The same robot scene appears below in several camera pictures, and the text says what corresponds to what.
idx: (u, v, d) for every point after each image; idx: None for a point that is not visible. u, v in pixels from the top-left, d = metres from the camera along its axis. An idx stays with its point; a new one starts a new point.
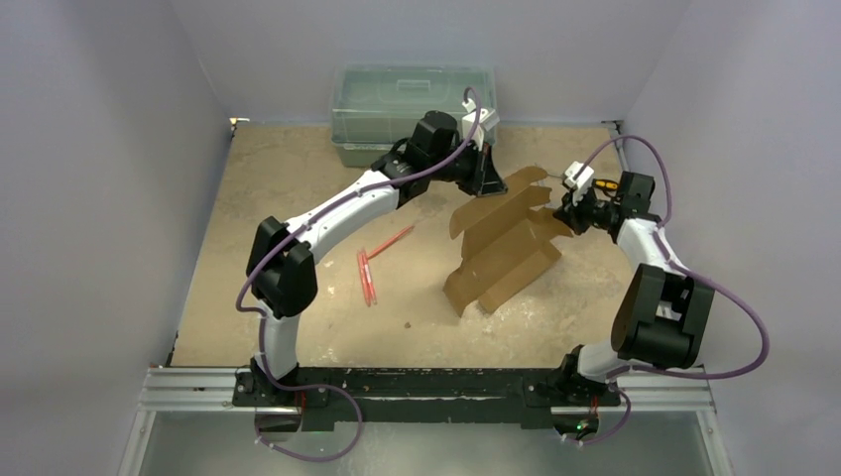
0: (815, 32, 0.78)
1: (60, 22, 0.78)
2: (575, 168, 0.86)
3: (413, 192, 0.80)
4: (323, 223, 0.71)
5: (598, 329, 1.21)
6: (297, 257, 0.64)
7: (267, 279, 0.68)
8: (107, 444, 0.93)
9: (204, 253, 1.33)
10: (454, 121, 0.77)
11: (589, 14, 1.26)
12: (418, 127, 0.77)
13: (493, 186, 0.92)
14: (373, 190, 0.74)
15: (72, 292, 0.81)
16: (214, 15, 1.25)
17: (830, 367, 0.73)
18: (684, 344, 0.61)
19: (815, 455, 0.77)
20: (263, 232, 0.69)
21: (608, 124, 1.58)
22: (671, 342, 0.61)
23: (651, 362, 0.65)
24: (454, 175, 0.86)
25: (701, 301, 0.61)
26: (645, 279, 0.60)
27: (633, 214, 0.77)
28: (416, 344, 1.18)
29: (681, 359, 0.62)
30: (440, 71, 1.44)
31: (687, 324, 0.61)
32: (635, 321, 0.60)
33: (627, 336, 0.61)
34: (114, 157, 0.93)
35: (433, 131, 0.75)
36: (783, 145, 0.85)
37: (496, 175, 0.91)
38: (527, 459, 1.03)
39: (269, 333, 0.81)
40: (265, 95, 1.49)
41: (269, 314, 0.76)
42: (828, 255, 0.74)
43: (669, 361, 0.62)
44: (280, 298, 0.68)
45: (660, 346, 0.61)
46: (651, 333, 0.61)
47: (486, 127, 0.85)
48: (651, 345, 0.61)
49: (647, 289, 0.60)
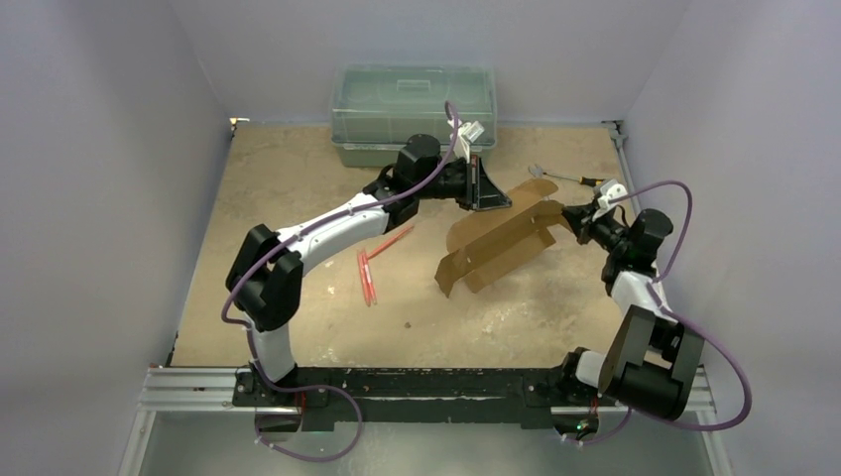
0: (815, 32, 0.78)
1: (59, 21, 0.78)
2: (611, 188, 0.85)
3: (401, 217, 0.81)
4: (314, 235, 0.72)
5: (598, 329, 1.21)
6: (284, 267, 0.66)
7: (251, 290, 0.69)
8: (108, 444, 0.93)
9: (204, 253, 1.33)
10: (434, 145, 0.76)
11: (590, 13, 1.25)
12: (399, 156, 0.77)
13: (495, 200, 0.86)
14: (364, 211, 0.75)
15: (72, 291, 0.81)
16: (213, 14, 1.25)
17: (829, 367, 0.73)
18: (672, 390, 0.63)
19: (814, 453, 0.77)
20: (252, 240, 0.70)
21: (609, 124, 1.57)
22: (660, 387, 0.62)
23: (639, 408, 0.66)
24: (443, 190, 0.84)
25: (691, 350, 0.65)
26: (636, 321, 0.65)
27: (629, 270, 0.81)
28: (415, 344, 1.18)
29: (668, 407, 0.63)
30: (440, 72, 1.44)
31: (675, 371, 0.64)
32: (625, 361, 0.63)
33: (614, 375, 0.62)
34: (114, 156, 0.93)
35: (415, 160, 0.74)
36: (784, 145, 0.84)
37: (494, 188, 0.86)
38: (527, 459, 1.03)
39: (257, 343, 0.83)
40: (265, 95, 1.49)
41: (252, 326, 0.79)
42: (828, 255, 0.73)
43: (658, 407, 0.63)
44: (262, 311, 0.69)
45: (650, 390, 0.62)
46: (641, 377, 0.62)
47: (468, 138, 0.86)
48: (642, 389, 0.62)
49: (637, 330, 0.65)
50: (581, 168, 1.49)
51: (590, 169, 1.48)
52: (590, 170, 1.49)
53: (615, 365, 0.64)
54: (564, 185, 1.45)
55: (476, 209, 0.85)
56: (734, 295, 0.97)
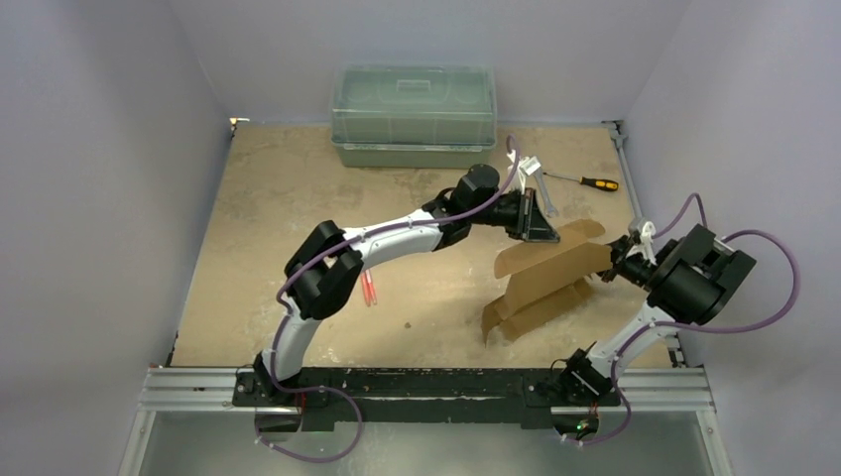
0: (815, 32, 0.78)
1: (59, 20, 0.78)
2: (645, 226, 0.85)
3: (452, 239, 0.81)
4: (375, 240, 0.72)
5: (598, 329, 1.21)
6: (345, 265, 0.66)
7: (307, 279, 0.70)
8: (109, 444, 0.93)
9: (204, 253, 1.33)
10: (498, 178, 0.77)
11: (589, 14, 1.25)
12: (459, 181, 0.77)
13: (543, 233, 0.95)
14: (421, 226, 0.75)
15: (72, 290, 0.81)
16: (213, 14, 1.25)
17: (829, 367, 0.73)
18: (709, 297, 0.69)
19: (812, 453, 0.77)
20: (318, 234, 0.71)
21: (609, 124, 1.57)
22: (698, 290, 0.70)
23: (675, 314, 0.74)
24: (498, 219, 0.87)
25: (741, 269, 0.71)
26: (692, 233, 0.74)
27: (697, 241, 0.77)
28: (416, 344, 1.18)
29: (701, 312, 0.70)
30: (440, 72, 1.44)
31: (719, 282, 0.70)
32: (671, 262, 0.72)
33: (659, 272, 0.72)
34: (114, 156, 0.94)
35: (474, 189, 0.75)
36: (784, 145, 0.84)
37: (543, 223, 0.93)
38: (527, 459, 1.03)
39: (288, 331, 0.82)
40: (265, 95, 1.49)
41: (294, 313, 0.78)
42: (828, 256, 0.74)
43: (692, 309, 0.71)
44: (313, 302, 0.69)
45: (687, 289, 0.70)
46: (681, 276, 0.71)
47: (526, 173, 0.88)
48: (680, 286, 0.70)
49: (690, 242, 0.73)
50: (581, 168, 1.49)
51: (590, 170, 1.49)
52: (590, 171, 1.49)
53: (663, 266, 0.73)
54: (564, 185, 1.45)
55: (525, 237, 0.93)
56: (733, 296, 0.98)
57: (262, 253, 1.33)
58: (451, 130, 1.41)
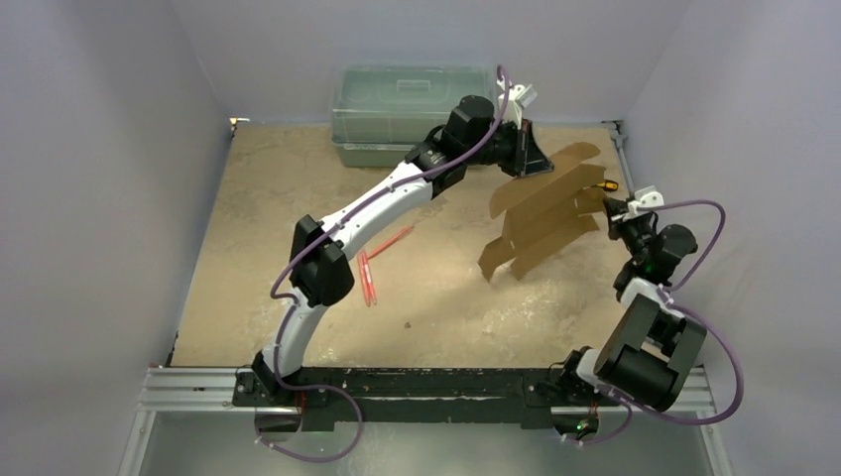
0: (816, 32, 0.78)
1: (58, 19, 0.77)
2: (647, 195, 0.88)
3: (447, 181, 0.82)
4: (356, 221, 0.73)
5: (598, 329, 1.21)
6: (329, 256, 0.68)
7: (303, 269, 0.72)
8: (108, 443, 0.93)
9: (204, 253, 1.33)
10: (486, 107, 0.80)
11: (590, 13, 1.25)
12: (450, 116, 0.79)
13: (539, 166, 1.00)
14: (405, 185, 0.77)
15: (72, 291, 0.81)
16: (213, 14, 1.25)
17: (829, 367, 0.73)
18: (665, 382, 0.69)
19: (813, 453, 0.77)
20: (300, 230, 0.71)
21: (609, 124, 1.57)
22: (654, 375, 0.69)
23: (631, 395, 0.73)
24: (494, 155, 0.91)
25: (691, 343, 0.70)
26: (638, 309, 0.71)
27: (642, 277, 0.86)
28: (416, 344, 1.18)
29: (660, 398, 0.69)
30: (440, 72, 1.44)
31: (672, 364, 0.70)
32: (621, 346, 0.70)
33: (611, 357, 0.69)
34: (114, 156, 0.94)
35: (468, 120, 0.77)
36: (785, 144, 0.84)
37: (538, 154, 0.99)
38: (527, 459, 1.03)
39: (292, 321, 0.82)
40: (265, 95, 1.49)
41: (300, 302, 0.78)
42: (830, 256, 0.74)
43: (651, 394, 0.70)
44: (321, 290, 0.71)
45: (643, 376, 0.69)
46: (633, 362, 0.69)
47: (520, 103, 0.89)
48: (635, 373, 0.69)
49: (637, 318, 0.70)
50: None
51: None
52: None
53: (613, 348, 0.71)
54: None
55: (521, 174, 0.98)
56: (733, 296, 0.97)
57: (262, 254, 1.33)
58: None
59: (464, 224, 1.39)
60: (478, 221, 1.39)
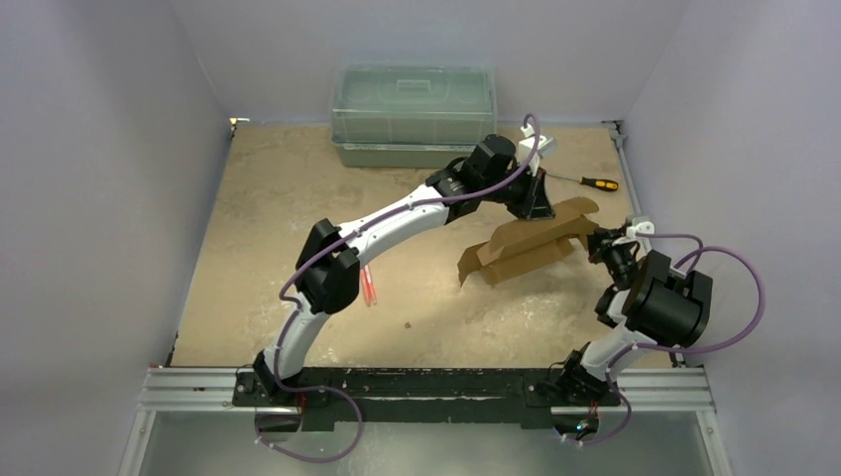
0: (815, 33, 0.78)
1: (58, 19, 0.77)
2: (641, 225, 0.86)
3: (462, 210, 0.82)
4: (373, 231, 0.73)
5: (598, 329, 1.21)
6: (343, 262, 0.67)
7: (313, 275, 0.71)
8: (108, 443, 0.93)
9: (204, 253, 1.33)
10: (509, 147, 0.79)
11: (590, 14, 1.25)
12: (474, 150, 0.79)
13: (542, 212, 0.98)
14: (423, 205, 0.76)
15: (72, 292, 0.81)
16: (212, 13, 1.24)
17: (829, 367, 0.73)
18: (694, 313, 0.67)
19: (812, 453, 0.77)
20: (315, 233, 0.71)
21: (609, 124, 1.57)
22: (683, 303, 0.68)
23: (663, 335, 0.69)
24: (507, 196, 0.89)
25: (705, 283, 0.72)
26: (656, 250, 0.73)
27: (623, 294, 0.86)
28: (416, 344, 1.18)
29: (692, 330, 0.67)
30: (440, 72, 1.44)
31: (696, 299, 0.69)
32: (650, 277, 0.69)
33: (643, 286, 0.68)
34: (113, 156, 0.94)
35: (491, 156, 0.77)
36: (784, 145, 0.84)
37: (544, 201, 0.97)
38: (527, 459, 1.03)
39: (296, 326, 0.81)
40: (264, 95, 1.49)
41: (303, 308, 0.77)
42: (828, 256, 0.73)
43: (684, 326, 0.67)
44: (322, 297, 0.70)
45: (673, 304, 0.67)
46: (662, 292, 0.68)
47: (542, 154, 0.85)
48: (666, 298, 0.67)
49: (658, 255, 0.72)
50: (581, 168, 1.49)
51: (590, 169, 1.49)
52: (590, 171, 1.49)
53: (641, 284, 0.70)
54: (564, 185, 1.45)
55: (527, 216, 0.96)
56: (732, 297, 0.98)
57: (262, 254, 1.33)
58: (451, 131, 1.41)
59: (464, 224, 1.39)
60: (479, 222, 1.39)
